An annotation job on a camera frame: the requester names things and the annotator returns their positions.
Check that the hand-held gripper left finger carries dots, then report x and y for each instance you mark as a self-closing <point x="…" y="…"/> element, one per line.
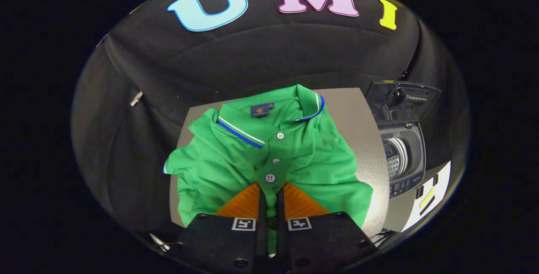
<point x="263" y="208"/>

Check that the green polo shirt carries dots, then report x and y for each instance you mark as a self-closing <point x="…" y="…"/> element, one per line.
<point x="219" y="164"/>

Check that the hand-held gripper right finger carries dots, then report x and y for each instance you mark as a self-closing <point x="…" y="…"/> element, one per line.
<point x="280" y="215"/>

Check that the grey washing machine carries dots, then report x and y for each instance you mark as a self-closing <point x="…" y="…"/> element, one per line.
<point x="414" y="156"/>

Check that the silver cloth clip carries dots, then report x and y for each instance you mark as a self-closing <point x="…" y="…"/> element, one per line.
<point x="136" y="98"/>

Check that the yellow tape strip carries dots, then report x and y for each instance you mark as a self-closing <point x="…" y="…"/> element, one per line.
<point x="426" y="198"/>

